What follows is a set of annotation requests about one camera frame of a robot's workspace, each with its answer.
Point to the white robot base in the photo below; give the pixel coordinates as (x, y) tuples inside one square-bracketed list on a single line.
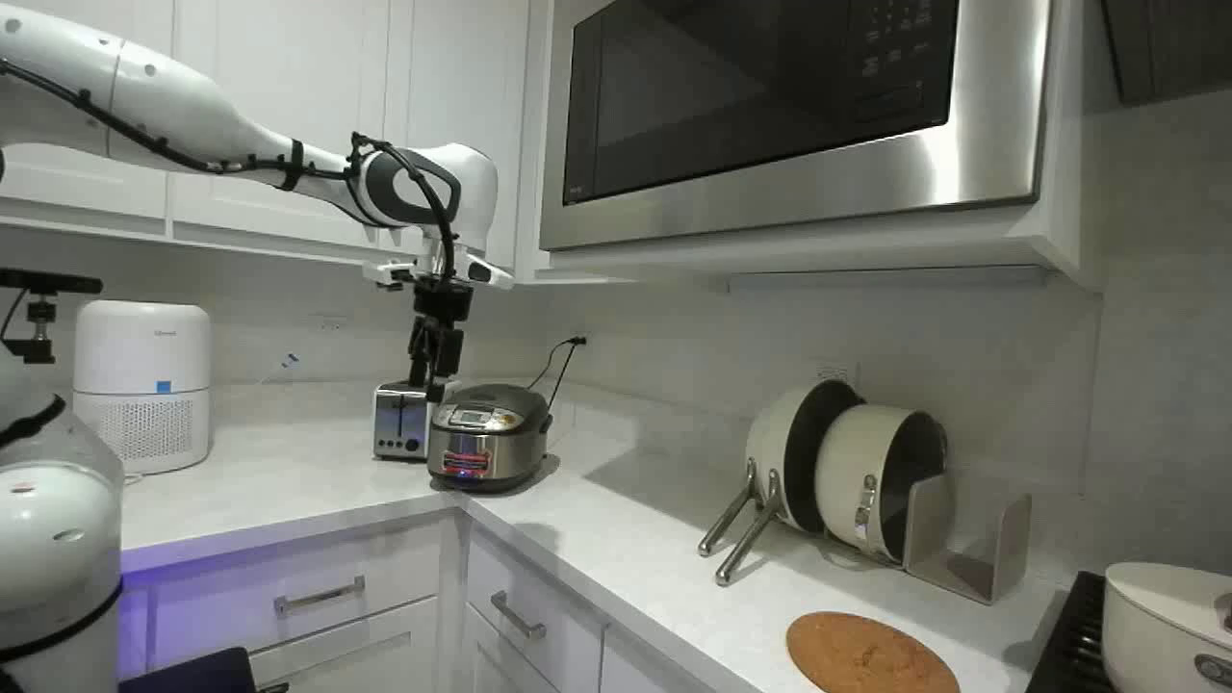
[(60, 550)]

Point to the white air purifier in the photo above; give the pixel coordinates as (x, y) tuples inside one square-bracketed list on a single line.
[(144, 384)]

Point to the white lower cabinets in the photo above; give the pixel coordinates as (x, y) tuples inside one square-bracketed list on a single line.
[(391, 608)]

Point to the white pot on stove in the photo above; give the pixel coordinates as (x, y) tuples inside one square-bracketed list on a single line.
[(1168, 629)]

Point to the silver toaster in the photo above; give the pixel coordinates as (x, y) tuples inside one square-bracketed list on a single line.
[(401, 426)]

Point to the silver rice cooker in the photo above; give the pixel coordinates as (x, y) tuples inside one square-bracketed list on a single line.
[(490, 438)]

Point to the beige pan rack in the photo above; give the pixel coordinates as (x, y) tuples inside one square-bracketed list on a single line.
[(964, 545)]

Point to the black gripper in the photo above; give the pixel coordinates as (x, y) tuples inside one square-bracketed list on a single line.
[(437, 336)]

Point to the round wooden trivet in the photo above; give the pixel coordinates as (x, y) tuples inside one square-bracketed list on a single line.
[(846, 653)]

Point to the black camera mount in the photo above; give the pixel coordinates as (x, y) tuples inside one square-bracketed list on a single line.
[(42, 312)]

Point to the white upper cabinets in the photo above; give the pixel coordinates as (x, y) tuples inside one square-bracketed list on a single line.
[(257, 128)]

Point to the cream pan with black interior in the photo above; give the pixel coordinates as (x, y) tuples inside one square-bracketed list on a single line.
[(781, 464)]

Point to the white cabinets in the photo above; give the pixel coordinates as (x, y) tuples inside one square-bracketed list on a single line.
[(391, 608), (257, 128)]

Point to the black stove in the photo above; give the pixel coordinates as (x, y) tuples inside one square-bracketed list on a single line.
[(1074, 656)]

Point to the cream pot with black interior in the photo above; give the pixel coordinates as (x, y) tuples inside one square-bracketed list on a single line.
[(863, 472)]

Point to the stainless steel microwave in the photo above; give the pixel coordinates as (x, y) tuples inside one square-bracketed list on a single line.
[(699, 117)]

